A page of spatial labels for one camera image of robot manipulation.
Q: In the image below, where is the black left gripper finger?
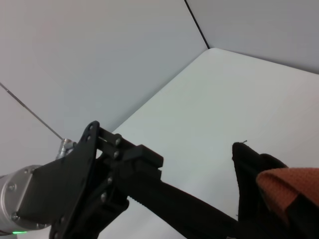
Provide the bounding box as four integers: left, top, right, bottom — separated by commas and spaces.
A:
98, 126, 165, 182

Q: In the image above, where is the left arm cable with connector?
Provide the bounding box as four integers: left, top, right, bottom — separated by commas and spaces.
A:
55, 137, 77, 160

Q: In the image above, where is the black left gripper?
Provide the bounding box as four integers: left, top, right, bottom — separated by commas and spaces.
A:
18, 120, 147, 239

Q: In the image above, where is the black bag with brown handles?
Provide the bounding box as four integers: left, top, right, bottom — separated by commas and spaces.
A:
126, 140, 319, 239

